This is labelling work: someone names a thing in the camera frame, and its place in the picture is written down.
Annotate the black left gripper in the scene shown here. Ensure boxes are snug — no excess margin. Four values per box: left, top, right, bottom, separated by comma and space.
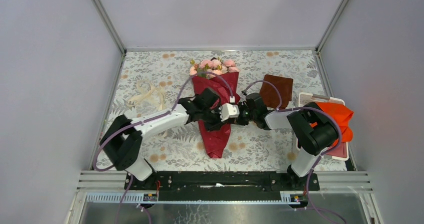
200, 104, 228, 132

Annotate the dark maroon wrapping paper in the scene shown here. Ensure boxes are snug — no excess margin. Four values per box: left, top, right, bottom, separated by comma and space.
192, 72, 240, 158

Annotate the peach rose stem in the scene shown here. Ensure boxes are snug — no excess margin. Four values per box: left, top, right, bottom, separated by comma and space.
189, 59, 212, 78

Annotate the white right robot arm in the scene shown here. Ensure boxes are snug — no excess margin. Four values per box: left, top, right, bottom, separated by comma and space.
234, 93, 342, 190

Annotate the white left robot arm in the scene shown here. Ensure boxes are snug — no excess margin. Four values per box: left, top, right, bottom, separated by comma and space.
100, 88, 239, 189

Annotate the brown folded cloth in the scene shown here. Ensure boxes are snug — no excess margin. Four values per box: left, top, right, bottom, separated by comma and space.
259, 74, 294, 109

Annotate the floral patterned table mat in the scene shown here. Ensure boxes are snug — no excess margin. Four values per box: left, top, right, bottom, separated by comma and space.
105, 50, 325, 171

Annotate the cream printed ribbon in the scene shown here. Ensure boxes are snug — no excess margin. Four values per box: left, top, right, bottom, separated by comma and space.
126, 80, 166, 110

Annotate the white plastic basket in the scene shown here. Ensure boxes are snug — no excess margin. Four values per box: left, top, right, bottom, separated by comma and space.
296, 92, 349, 161

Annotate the orange cloth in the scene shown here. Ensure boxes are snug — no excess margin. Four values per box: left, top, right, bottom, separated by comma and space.
315, 102, 354, 142

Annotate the pink cloth in basket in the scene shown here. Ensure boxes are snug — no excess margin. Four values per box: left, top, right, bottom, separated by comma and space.
327, 142, 349, 160

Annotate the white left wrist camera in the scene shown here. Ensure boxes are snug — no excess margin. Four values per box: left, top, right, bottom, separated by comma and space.
220, 103, 240, 122

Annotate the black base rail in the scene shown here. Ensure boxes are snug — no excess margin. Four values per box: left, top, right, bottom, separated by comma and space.
124, 171, 320, 201

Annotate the aluminium frame post right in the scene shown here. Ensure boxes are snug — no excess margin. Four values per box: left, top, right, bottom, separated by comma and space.
315, 0, 350, 55

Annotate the aluminium frame post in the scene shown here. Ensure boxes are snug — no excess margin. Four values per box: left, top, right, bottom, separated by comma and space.
315, 0, 350, 55
91, 0, 126, 55

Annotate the aluminium frame post left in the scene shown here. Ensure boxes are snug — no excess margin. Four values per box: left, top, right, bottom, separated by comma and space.
91, 0, 126, 55

